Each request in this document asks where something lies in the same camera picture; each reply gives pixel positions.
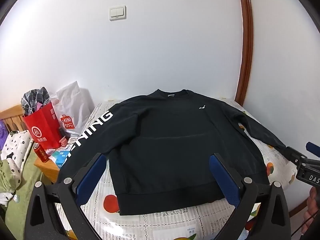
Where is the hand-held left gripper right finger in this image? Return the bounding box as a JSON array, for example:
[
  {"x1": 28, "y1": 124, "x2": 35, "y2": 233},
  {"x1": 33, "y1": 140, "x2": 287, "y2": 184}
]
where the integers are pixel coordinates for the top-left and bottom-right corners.
[{"x1": 209, "y1": 152, "x2": 292, "y2": 240}]

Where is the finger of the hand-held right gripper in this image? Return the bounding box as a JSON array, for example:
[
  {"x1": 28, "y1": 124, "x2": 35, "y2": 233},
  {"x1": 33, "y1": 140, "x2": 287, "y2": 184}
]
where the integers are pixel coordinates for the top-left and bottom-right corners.
[
  {"x1": 283, "y1": 145, "x2": 308, "y2": 166},
  {"x1": 305, "y1": 142, "x2": 320, "y2": 158}
]

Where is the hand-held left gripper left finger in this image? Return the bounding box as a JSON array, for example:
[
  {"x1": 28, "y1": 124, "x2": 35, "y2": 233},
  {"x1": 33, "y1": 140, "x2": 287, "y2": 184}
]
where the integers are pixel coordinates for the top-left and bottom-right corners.
[{"x1": 24, "y1": 152, "x2": 108, "y2": 240}]

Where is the black long-sleeve sweatshirt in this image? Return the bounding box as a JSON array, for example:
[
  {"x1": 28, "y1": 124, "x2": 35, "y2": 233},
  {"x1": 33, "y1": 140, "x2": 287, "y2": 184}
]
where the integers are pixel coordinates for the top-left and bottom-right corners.
[{"x1": 57, "y1": 89, "x2": 287, "y2": 217}]

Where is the person's right hand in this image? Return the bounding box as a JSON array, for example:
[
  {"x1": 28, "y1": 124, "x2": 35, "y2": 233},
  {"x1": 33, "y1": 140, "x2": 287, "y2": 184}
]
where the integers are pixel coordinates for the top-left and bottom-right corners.
[{"x1": 301, "y1": 187, "x2": 320, "y2": 233}]

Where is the blue and white box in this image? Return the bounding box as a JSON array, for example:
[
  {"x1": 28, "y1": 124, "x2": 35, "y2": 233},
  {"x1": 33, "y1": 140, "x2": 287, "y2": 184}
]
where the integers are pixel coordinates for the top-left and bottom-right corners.
[{"x1": 53, "y1": 150, "x2": 71, "y2": 168}]

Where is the wooden bedside table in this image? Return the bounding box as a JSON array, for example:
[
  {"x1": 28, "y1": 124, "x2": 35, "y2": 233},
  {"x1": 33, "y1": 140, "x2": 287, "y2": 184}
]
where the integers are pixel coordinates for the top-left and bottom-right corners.
[{"x1": 34, "y1": 155, "x2": 61, "y2": 184}]

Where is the red drink can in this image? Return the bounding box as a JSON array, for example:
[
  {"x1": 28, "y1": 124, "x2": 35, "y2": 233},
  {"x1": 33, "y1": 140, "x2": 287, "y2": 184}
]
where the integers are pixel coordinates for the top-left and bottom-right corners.
[{"x1": 34, "y1": 143, "x2": 49, "y2": 163}]

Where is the fruit print tablecloth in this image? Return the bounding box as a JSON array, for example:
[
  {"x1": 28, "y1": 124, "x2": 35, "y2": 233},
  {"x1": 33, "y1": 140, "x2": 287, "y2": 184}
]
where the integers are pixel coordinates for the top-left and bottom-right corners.
[{"x1": 54, "y1": 99, "x2": 316, "y2": 240}]

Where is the red paper shopping bag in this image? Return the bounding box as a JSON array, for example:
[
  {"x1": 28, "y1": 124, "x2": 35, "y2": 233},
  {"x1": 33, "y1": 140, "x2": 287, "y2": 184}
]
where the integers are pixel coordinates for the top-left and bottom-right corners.
[{"x1": 22, "y1": 102, "x2": 63, "y2": 150}]

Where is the green blanket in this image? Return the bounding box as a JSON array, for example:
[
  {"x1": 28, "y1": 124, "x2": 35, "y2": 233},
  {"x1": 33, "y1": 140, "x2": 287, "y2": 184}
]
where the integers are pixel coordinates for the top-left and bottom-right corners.
[{"x1": 0, "y1": 145, "x2": 43, "y2": 232}]

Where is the white plastic shopping bag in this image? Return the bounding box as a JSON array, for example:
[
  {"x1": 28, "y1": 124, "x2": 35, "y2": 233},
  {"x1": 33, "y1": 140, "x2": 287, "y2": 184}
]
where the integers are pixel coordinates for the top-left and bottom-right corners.
[{"x1": 51, "y1": 81, "x2": 95, "y2": 137}]

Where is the white floral print bedding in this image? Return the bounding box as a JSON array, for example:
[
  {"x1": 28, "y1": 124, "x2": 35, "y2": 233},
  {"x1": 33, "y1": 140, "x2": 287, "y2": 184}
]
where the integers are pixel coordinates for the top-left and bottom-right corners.
[{"x1": 0, "y1": 129, "x2": 34, "y2": 180}]

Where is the grey plaid cloth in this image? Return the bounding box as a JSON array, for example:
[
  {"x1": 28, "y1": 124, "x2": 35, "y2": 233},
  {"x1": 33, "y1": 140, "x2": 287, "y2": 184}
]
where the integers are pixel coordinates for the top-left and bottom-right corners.
[{"x1": 21, "y1": 87, "x2": 52, "y2": 117}]

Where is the purple plush item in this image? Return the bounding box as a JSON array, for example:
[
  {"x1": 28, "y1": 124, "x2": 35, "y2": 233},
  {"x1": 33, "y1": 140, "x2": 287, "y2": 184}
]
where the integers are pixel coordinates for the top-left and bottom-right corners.
[{"x1": 0, "y1": 119, "x2": 12, "y2": 148}]

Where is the wooden bed headboard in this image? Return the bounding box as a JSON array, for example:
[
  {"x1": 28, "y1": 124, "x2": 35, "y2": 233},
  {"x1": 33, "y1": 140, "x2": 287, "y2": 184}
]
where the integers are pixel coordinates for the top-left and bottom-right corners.
[{"x1": 0, "y1": 104, "x2": 28, "y2": 133}]

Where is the brown wooden door frame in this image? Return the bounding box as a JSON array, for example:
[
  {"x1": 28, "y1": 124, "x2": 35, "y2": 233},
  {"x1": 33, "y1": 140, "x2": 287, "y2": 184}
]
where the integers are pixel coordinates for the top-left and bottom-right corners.
[{"x1": 234, "y1": 0, "x2": 254, "y2": 106}]

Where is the white wall light switch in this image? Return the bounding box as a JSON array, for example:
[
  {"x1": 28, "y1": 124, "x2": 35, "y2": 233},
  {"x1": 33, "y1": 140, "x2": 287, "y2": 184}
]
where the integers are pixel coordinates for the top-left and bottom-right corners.
[{"x1": 109, "y1": 5, "x2": 127, "y2": 21}]

